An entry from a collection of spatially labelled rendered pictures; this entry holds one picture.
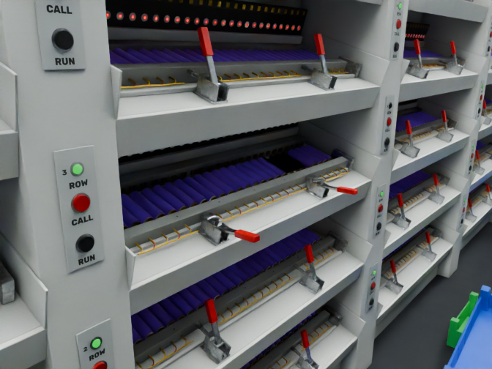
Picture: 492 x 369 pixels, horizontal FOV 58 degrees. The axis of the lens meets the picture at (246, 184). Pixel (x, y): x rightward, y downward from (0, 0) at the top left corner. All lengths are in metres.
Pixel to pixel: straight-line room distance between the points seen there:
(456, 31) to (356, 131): 0.74
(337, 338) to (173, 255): 0.61
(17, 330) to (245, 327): 0.40
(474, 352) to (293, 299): 0.60
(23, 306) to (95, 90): 0.23
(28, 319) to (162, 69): 0.32
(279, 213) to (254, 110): 0.19
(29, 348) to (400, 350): 1.04
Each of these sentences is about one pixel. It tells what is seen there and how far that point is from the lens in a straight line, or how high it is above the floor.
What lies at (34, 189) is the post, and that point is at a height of 0.66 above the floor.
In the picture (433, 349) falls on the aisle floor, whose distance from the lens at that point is 1.39.
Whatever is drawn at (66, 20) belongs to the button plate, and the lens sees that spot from 0.44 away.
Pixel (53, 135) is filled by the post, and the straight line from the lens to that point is 0.44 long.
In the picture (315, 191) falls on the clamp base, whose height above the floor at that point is 0.53.
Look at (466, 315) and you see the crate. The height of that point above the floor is 0.02.
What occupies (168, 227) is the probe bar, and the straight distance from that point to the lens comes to 0.60.
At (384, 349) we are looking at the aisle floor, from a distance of 1.34.
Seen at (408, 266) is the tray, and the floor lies 0.14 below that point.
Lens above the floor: 0.78
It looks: 17 degrees down
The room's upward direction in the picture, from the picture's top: straight up
